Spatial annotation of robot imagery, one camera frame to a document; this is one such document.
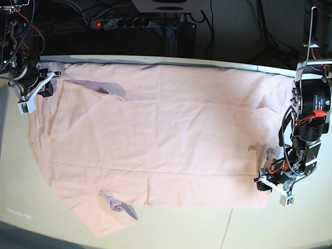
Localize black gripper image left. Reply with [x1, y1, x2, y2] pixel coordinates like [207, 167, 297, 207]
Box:
[11, 64, 53, 98]

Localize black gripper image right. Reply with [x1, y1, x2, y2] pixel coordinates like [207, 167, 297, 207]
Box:
[256, 159, 297, 191]

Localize pink T-shirt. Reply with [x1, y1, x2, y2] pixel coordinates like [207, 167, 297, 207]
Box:
[30, 62, 293, 237]

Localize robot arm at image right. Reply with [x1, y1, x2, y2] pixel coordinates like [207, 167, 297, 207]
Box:
[254, 1, 331, 197]

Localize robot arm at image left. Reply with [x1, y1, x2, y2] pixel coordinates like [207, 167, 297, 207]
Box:
[1, 1, 53, 98]

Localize metal table leg column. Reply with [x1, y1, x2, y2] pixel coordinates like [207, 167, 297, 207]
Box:
[164, 27, 177, 58]

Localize black power adapter box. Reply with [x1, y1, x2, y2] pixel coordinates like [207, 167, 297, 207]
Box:
[177, 22, 196, 58]

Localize black power strip red switch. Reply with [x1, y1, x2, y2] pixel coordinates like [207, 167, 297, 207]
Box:
[90, 18, 153, 31]

